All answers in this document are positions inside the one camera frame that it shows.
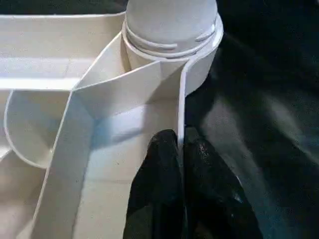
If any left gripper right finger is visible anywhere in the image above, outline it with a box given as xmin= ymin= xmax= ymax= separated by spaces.
xmin=182 ymin=127 xmax=262 ymax=239

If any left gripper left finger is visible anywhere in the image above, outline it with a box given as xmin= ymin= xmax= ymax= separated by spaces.
xmin=122 ymin=129 xmax=184 ymax=239

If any white plastic table top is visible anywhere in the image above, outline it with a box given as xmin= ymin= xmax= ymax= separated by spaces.
xmin=0 ymin=12 xmax=224 ymax=239

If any white plastic table leg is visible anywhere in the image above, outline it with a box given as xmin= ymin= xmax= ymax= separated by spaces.
xmin=122 ymin=0 xmax=220 ymax=55

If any black work mat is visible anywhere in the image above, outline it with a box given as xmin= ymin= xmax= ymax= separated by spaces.
xmin=0 ymin=0 xmax=319 ymax=239

